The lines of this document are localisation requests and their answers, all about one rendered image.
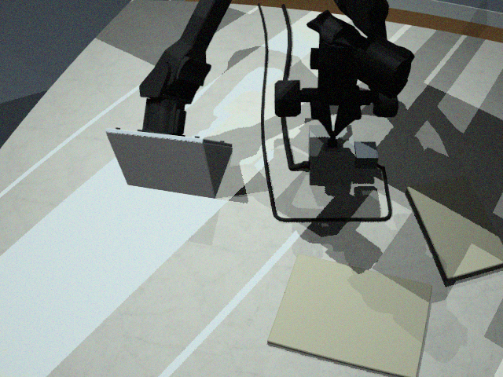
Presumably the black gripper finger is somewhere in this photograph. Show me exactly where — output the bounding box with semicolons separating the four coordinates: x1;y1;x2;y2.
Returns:
334;105;362;136
311;106;332;136

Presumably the black cable with plug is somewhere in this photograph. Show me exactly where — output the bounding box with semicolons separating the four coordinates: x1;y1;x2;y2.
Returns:
258;3;391;222

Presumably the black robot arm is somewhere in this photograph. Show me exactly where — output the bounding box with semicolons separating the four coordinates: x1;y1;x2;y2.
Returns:
138;0;414;137

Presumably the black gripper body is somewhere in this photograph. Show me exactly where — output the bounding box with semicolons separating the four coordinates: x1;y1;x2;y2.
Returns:
274;63;398;117

